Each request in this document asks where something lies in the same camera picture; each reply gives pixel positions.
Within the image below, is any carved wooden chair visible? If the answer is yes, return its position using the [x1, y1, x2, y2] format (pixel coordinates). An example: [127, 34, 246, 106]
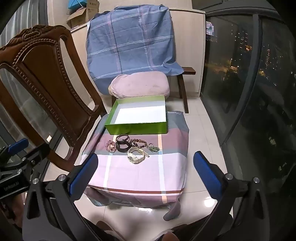
[0, 25, 105, 174]

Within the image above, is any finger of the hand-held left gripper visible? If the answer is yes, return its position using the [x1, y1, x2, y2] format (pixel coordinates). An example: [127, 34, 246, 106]
[20, 142, 51, 170]
[0, 138, 29, 161]

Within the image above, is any pink pillow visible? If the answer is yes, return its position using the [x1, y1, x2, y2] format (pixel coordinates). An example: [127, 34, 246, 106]
[108, 71, 170, 100]

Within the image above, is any blue plaid cloth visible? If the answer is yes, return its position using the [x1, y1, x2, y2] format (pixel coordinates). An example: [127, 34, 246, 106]
[85, 5, 183, 95]

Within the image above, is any person's leg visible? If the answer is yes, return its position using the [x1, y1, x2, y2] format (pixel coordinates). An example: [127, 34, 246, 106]
[159, 232, 179, 241]
[96, 220, 112, 235]

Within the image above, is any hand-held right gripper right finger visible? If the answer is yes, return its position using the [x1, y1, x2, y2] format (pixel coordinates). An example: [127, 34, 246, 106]
[185, 151, 271, 241]

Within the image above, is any red pink bead bracelet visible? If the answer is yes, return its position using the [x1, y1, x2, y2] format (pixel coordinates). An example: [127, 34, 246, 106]
[106, 140, 117, 153]

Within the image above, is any dark metal bangle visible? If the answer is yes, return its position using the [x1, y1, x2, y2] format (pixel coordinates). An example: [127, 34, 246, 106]
[115, 141, 132, 153]

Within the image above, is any blue box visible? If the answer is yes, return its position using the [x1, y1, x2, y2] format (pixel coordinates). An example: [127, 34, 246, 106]
[68, 0, 89, 10]

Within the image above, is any green cardboard box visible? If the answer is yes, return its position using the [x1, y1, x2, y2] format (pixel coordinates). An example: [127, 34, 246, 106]
[105, 95, 167, 135]

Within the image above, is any person's left leg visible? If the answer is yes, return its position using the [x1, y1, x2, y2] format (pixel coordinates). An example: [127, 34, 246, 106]
[96, 220, 112, 235]

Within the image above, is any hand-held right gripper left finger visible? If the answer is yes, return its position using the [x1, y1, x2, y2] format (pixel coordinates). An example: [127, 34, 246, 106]
[22, 153, 111, 241]

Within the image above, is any person's right leg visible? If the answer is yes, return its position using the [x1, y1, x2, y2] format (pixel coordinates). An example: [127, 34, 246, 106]
[159, 232, 179, 241]

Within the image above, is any pink plaid bedsheet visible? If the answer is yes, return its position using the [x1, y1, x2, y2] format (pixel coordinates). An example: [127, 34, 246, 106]
[80, 109, 190, 220]

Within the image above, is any bead bracelet with green pendant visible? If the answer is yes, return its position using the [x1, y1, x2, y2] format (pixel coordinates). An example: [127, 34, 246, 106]
[144, 142, 160, 153]

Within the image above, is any open brown cardboard box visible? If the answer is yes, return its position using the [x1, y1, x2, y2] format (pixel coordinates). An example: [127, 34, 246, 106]
[66, 7, 93, 29]

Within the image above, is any glass balcony window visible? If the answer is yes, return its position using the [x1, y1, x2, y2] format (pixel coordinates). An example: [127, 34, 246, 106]
[200, 0, 296, 209]

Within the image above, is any brown bead bracelet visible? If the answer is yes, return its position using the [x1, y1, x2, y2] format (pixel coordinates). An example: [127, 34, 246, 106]
[129, 138, 147, 149]

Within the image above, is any dark wooden bench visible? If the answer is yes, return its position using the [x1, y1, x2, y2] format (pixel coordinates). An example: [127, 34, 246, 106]
[168, 67, 196, 114]

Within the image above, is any white wristwatch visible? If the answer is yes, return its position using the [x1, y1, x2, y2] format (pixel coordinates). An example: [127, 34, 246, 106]
[127, 147, 150, 165]

